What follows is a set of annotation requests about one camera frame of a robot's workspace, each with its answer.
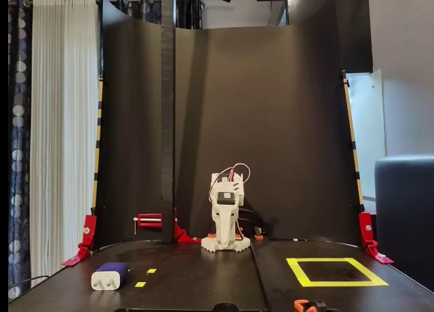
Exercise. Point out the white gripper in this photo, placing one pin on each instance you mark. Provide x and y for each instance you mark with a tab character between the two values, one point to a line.
222	211

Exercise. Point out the blue and white charger block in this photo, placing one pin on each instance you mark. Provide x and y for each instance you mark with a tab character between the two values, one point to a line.
108	278

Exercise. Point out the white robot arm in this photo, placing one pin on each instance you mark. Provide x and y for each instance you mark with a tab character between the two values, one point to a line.
210	245

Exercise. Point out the orange and black spring clamp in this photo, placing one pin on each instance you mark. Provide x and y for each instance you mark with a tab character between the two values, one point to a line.
241	236
259	233
305	306
212	236

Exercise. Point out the red screw clamp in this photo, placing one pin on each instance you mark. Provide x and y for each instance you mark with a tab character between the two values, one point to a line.
149	220

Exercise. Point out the yellow tape square outline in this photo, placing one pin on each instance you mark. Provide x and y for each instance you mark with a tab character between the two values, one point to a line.
293	269

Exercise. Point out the small yellow tape marker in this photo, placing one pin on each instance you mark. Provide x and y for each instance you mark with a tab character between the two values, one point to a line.
140	284
151	271

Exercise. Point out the black backdrop board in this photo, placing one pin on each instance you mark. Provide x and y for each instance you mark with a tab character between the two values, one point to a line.
271	122

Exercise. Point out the yellow black striped stick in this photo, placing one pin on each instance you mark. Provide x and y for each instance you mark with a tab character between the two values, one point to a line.
352	139
98	139

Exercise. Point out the white cabinet door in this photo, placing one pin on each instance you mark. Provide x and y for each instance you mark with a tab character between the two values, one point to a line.
368	122

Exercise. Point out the dark blue armchair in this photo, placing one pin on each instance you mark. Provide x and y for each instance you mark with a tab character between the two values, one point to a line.
407	207

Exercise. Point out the white pleated curtain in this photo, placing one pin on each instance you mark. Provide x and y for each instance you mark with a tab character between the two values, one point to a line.
61	122

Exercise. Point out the dark blue patterned curtain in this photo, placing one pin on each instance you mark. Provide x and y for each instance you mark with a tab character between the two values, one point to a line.
18	122
149	11

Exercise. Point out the red post base bracket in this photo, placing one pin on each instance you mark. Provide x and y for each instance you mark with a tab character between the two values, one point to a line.
181	236

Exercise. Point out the red corner bracket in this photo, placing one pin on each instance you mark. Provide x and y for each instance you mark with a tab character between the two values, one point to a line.
89	230
366	230

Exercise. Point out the black upright camera post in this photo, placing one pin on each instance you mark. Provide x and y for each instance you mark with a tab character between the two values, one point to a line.
167	88

